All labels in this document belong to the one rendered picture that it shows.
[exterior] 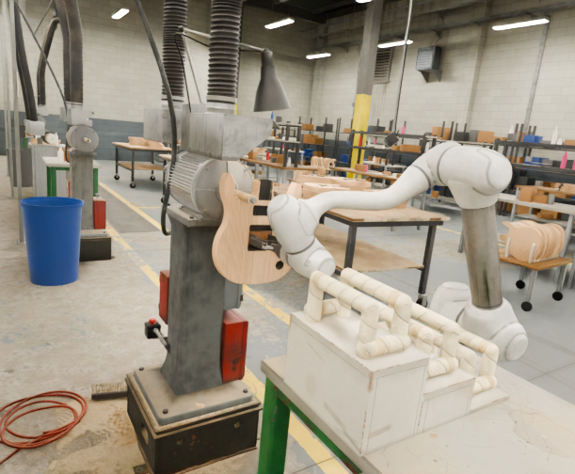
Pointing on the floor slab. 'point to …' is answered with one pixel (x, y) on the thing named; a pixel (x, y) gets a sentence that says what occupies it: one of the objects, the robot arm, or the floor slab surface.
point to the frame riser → (191, 438)
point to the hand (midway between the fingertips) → (261, 238)
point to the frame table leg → (273, 432)
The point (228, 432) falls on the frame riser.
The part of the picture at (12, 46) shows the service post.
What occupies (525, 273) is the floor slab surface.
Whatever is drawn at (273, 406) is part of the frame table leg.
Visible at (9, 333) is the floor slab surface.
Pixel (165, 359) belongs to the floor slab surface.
